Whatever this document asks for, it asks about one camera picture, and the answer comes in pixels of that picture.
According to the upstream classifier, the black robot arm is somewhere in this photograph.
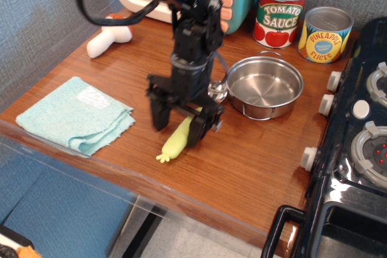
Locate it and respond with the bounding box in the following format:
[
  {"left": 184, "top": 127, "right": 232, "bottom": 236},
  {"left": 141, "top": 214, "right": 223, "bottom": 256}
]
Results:
[{"left": 148, "top": 0, "right": 224, "bottom": 147}]

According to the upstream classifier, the black toy stove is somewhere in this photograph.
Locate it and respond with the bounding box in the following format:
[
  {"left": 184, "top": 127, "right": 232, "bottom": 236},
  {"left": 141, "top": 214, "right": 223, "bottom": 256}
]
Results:
[{"left": 261, "top": 17, "right": 386, "bottom": 257}]

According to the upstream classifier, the pineapple slices can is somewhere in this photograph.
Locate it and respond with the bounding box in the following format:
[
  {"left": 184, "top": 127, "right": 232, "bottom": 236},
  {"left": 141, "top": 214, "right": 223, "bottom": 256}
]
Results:
[{"left": 298, "top": 7, "right": 354, "bottom": 64}]

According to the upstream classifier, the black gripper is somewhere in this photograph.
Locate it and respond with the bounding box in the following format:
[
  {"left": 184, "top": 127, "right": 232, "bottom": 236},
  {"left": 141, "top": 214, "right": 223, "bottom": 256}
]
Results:
[{"left": 147, "top": 58, "right": 224, "bottom": 147}]

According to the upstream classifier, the small metal pot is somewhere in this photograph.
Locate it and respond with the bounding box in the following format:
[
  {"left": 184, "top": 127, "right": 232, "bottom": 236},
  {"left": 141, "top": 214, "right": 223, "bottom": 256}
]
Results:
[{"left": 226, "top": 51, "right": 304, "bottom": 121}]

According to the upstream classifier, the orange object at corner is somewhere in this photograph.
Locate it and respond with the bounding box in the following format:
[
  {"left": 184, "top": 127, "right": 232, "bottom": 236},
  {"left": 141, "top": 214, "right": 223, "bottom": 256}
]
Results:
[{"left": 16, "top": 246, "right": 42, "bottom": 258}]

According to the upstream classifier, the spoon with yellow-green handle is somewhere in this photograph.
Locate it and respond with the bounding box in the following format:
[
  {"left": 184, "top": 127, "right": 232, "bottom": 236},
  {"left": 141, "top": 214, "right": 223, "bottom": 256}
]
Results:
[{"left": 155, "top": 80, "right": 228, "bottom": 164}]

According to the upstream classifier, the tomato sauce can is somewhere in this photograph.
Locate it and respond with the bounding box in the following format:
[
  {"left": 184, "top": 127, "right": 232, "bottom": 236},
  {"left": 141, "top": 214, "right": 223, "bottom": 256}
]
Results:
[{"left": 253, "top": 0, "right": 306, "bottom": 48}]

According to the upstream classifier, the toy mushroom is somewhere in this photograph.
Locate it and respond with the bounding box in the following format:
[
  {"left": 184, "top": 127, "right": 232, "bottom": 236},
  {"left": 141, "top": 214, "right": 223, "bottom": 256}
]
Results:
[{"left": 86, "top": 25, "right": 134, "bottom": 59}]

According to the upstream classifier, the light blue folded cloth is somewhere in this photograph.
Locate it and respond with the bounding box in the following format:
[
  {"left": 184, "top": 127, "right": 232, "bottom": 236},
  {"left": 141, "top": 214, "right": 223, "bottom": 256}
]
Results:
[{"left": 16, "top": 77, "right": 135, "bottom": 156}]

